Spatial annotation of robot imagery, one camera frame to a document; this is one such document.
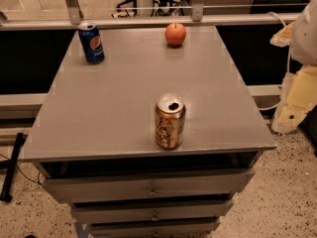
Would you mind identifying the black bar on floor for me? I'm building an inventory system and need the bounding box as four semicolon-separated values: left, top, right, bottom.
0;133;25;202

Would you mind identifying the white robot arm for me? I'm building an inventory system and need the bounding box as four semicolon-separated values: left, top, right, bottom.
270;0;317;133

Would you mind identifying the orange soda can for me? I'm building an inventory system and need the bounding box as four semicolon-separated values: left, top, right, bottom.
155;93;186;149

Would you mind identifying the grey drawer cabinet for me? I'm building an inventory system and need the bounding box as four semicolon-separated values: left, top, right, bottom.
21;27;274;238

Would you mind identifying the blue pepsi can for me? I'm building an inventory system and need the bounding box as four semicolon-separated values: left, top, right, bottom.
78;22;105;63

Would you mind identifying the red apple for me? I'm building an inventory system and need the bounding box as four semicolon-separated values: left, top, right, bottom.
164;23;186;47

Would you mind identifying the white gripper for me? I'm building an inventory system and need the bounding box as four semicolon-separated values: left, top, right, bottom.
269;22;317;134

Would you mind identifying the metal railing frame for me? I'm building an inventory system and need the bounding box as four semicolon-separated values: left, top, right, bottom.
0;0;298;31

